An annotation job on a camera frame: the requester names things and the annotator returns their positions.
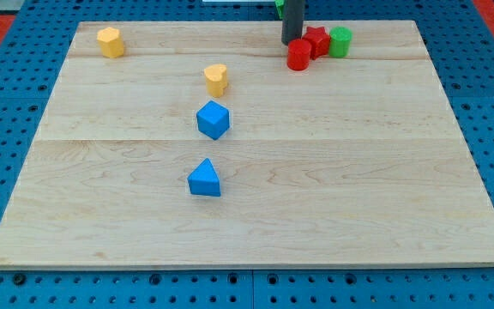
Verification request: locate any yellow heart block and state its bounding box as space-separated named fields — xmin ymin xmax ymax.
xmin=203 ymin=64 xmax=228 ymax=98

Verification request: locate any yellow hexagon block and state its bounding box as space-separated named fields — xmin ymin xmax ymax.
xmin=97 ymin=27 xmax=124 ymax=58

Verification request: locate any green cylinder block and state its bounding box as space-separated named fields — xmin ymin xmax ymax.
xmin=328 ymin=27 xmax=352 ymax=58

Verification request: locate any red star block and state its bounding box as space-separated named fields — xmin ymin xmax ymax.
xmin=302 ymin=27 xmax=330 ymax=60

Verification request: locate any blue triangle block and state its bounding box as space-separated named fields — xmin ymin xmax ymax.
xmin=187 ymin=158 xmax=221 ymax=197

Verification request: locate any green block behind stick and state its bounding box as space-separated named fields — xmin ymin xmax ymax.
xmin=274 ymin=0 xmax=285 ymax=20

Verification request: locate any blue cube block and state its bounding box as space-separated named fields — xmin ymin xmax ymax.
xmin=196 ymin=100 xmax=230 ymax=140

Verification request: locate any red cylinder block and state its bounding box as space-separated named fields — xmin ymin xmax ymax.
xmin=286 ymin=39 xmax=311 ymax=71

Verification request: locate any light wooden board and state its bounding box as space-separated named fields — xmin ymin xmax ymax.
xmin=0 ymin=21 xmax=494 ymax=270

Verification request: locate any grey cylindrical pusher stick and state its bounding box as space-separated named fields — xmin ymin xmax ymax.
xmin=281 ymin=0 xmax=305 ymax=45

